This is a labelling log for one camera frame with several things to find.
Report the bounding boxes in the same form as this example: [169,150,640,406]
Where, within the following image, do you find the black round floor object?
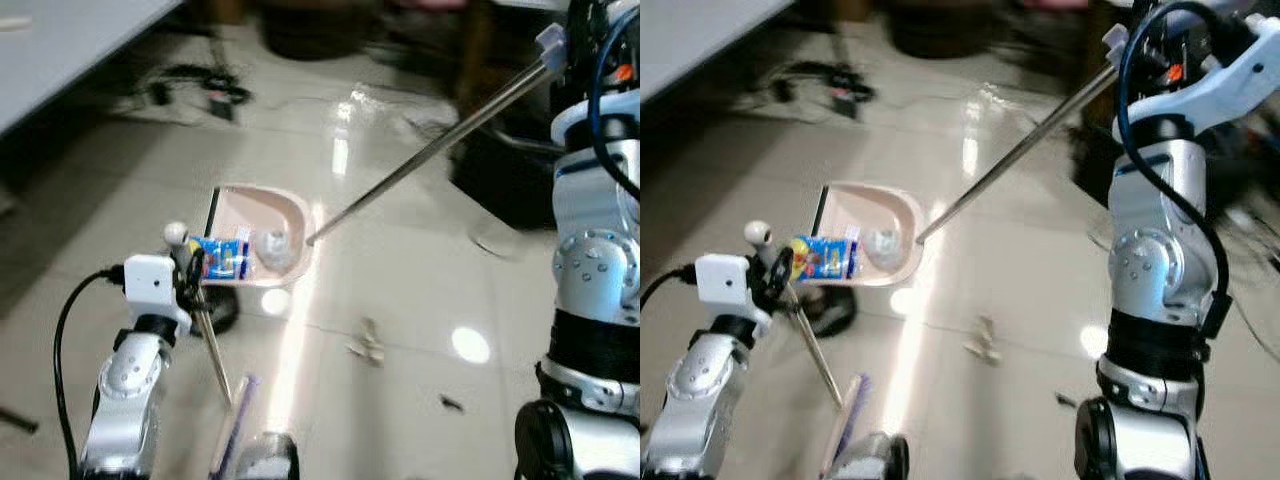
[200,285,242,337]
[800,285,860,337]

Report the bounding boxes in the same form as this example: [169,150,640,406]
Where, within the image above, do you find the blue snack packet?
[789,234,862,282]
[189,236,252,282]

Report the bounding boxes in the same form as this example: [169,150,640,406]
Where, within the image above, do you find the crumpled clear plastic bottle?
[255,229,298,272]
[864,227,907,270]

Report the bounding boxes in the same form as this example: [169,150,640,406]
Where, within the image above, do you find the white table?
[640,0,798,103]
[0,0,183,137]

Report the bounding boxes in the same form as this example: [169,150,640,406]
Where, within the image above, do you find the black box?
[1068,118,1119,206]
[449,118,561,233]

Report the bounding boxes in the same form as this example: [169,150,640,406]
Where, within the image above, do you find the tan paper scrap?
[962,314,1003,364]
[345,317,387,367]

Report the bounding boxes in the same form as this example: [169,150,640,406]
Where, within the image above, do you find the dark round basket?
[258,0,373,61]
[888,0,993,58]

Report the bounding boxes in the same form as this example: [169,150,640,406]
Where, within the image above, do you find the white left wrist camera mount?
[122,254,195,333]
[695,252,773,329]

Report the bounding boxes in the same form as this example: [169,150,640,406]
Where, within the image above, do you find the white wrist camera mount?
[1113,14,1280,141]
[122,254,195,333]
[695,252,773,329]
[550,86,641,143]

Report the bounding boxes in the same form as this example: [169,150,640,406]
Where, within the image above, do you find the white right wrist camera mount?
[1113,14,1280,141]
[550,86,641,143]

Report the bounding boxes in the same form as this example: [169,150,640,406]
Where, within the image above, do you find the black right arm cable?
[589,5,641,201]
[1117,0,1233,341]

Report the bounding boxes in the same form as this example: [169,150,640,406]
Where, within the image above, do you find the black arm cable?
[640,263,701,313]
[54,266,127,480]
[589,5,641,201]
[1117,0,1233,341]

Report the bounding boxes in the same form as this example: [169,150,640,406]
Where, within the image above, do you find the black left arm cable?
[54,266,127,480]
[640,263,701,313]

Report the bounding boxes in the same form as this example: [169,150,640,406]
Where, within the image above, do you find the black power strip with cables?
[768,60,883,119]
[128,62,253,123]

